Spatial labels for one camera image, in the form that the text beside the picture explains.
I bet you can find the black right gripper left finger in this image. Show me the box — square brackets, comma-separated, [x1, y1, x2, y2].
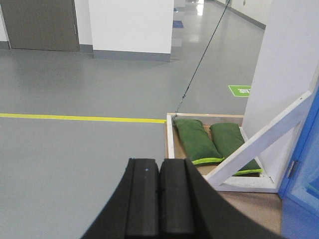
[82, 158, 160, 239]

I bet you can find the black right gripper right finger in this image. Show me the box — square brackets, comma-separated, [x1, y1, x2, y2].
[159, 159, 281, 239]

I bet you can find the blue door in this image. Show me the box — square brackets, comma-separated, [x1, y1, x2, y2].
[280, 89, 319, 239]

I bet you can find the metal door hinge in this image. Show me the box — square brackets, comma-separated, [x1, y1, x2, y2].
[287, 160, 299, 178]

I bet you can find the brown double door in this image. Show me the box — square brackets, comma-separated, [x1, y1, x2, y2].
[0, 0, 80, 52]

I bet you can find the left green sandbag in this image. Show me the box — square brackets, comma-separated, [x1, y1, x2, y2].
[174, 119, 225, 165]

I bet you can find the green sandbag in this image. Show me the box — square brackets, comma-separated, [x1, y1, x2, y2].
[174, 119, 225, 165]
[209, 122, 262, 176]

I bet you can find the plywood base platform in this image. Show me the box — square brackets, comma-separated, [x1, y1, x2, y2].
[165, 113, 282, 234]

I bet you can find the middle green sandbag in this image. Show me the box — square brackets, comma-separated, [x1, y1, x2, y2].
[209, 122, 262, 176]

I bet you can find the green floor sign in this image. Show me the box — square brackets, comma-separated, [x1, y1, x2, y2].
[228, 85, 251, 97]

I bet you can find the yellow floor tape line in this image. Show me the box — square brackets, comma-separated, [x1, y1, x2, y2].
[0, 113, 166, 123]

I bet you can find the white triangular wooden brace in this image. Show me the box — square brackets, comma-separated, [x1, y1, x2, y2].
[204, 91, 312, 193]

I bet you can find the blue floor mat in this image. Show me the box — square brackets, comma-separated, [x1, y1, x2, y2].
[172, 20, 184, 28]

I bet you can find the white wooden edge rail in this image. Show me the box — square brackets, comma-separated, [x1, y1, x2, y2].
[166, 113, 175, 159]

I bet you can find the white wall panel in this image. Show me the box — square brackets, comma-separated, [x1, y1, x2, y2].
[243, 0, 319, 182]

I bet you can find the dark tether cord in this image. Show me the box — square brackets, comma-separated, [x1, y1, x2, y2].
[172, 0, 231, 120]

